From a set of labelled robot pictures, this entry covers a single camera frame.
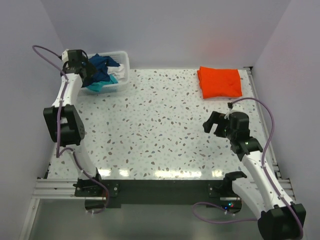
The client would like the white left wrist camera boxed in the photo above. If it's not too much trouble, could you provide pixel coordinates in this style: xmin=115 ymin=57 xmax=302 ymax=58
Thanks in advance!
xmin=61 ymin=49 xmax=69 ymax=63

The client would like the white crumpled t shirt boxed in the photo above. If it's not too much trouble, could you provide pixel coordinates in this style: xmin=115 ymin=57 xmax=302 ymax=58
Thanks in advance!
xmin=107 ymin=64 xmax=125 ymax=82

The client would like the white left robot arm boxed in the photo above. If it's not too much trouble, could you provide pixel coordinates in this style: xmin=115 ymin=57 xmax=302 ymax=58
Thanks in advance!
xmin=43 ymin=49 xmax=108 ymax=198

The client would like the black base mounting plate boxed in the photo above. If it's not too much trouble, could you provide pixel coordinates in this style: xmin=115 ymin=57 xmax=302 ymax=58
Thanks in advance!
xmin=73 ymin=179 xmax=242 ymax=213

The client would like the orange folded t shirt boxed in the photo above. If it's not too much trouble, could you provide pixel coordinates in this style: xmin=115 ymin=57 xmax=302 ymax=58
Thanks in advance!
xmin=197 ymin=66 xmax=243 ymax=99

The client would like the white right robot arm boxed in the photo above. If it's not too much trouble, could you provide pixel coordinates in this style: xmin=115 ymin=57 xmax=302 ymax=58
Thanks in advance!
xmin=203 ymin=111 xmax=306 ymax=240

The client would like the right side aluminium rail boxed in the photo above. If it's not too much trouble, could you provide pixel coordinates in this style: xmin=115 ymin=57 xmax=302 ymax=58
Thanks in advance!
xmin=243 ymin=66 xmax=296 ymax=201

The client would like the aluminium frame rail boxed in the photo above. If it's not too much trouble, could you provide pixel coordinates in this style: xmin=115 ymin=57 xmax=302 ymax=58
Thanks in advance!
xmin=31 ymin=177 xmax=81 ymax=200

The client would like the navy blue t shirt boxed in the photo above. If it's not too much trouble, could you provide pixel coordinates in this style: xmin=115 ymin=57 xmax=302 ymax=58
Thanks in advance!
xmin=89 ymin=53 xmax=120 ymax=83

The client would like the teal crumpled t shirt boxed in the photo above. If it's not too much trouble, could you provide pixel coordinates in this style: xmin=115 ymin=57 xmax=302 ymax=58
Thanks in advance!
xmin=86 ymin=75 xmax=118 ymax=93

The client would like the white plastic basket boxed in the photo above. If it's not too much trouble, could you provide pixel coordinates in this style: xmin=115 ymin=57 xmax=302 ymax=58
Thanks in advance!
xmin=79 ymin=51 xmax=130 ymax=96

